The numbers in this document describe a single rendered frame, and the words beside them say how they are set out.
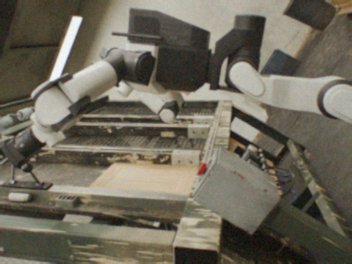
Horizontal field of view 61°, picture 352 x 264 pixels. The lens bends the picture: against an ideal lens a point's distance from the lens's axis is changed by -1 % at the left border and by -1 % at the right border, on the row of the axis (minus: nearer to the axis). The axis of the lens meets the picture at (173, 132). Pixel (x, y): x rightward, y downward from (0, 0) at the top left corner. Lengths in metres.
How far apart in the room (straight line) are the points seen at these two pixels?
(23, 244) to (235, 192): 0.64
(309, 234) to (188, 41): 0.72
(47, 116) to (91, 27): 6.22
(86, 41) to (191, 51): 6.08
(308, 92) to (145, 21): 0.63
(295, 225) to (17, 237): 0.77
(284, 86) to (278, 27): 5.21
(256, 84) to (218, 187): 0.51
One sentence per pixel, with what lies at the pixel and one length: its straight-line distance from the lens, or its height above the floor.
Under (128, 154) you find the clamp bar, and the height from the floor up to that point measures 1.20.
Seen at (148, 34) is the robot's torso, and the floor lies 1.32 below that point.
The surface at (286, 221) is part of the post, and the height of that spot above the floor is 0.70.
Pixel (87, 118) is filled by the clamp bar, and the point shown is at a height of 1.69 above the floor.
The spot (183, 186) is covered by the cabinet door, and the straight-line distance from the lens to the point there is 1.19.
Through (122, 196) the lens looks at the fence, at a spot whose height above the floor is 1.10.
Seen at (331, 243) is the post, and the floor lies 0.58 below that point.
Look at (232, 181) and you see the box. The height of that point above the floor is 0.87.
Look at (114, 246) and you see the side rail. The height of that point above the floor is 1.03.
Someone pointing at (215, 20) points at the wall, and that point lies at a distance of 6.34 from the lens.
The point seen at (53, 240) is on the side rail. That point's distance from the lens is 0.97.
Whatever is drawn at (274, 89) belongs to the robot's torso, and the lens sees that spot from 1.15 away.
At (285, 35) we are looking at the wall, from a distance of 6.37.
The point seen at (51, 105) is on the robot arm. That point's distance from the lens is 0.87.
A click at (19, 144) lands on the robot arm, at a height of 1.50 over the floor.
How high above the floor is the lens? 1.02
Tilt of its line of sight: 2 degrees up
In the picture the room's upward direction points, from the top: 59 degrees counter-clockwise
